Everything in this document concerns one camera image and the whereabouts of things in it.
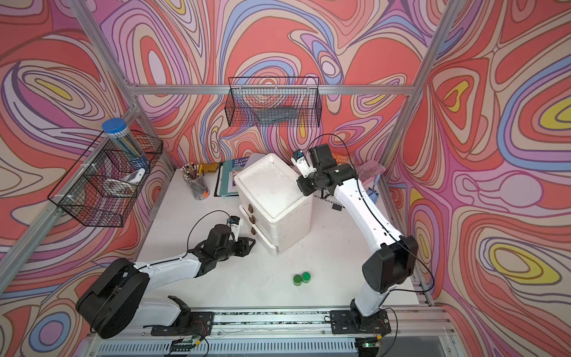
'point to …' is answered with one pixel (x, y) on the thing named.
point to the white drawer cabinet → (276, 213)
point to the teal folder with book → (226, 184)
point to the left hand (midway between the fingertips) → (253, 241)
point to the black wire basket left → (105, 183)
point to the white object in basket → (134, 176)
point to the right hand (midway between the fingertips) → (303, 187)
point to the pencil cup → (195, 181)
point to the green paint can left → (297, 280)
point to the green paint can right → (305, 277)
